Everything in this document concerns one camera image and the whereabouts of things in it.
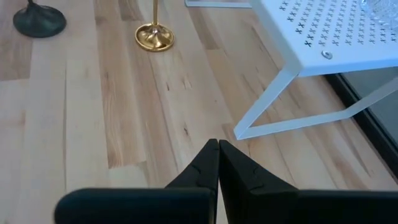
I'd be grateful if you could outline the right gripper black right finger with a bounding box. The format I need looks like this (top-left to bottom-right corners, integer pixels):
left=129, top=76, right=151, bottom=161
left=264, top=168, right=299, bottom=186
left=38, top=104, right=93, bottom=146
left=220, top=139, right=398, bottom=224

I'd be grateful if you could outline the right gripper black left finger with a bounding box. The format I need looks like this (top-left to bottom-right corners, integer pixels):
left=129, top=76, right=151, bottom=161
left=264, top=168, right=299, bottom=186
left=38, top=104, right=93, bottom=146
left=54, top=138, right=220, bottom=224

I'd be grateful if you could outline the gold metal candlestick holder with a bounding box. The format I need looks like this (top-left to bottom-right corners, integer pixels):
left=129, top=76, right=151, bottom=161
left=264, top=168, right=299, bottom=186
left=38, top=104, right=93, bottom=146
left=134, top=0, right=175, bottom=53

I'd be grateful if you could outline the black metal candlestick holder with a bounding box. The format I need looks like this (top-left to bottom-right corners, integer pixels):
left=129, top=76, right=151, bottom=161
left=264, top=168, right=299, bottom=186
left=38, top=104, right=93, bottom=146
left=12, top=0, right=67, bottom=39

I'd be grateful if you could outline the clear ribbed glass candle holder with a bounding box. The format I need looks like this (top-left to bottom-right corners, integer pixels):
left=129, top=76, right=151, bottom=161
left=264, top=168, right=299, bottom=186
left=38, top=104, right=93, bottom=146
left=359, top=0, right=398, bottom=32

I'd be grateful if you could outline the white perforated metal shelf riser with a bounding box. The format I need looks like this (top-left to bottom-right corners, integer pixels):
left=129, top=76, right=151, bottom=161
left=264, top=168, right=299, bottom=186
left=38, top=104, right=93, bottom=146
left=185, top=0, right=398, bottom=141

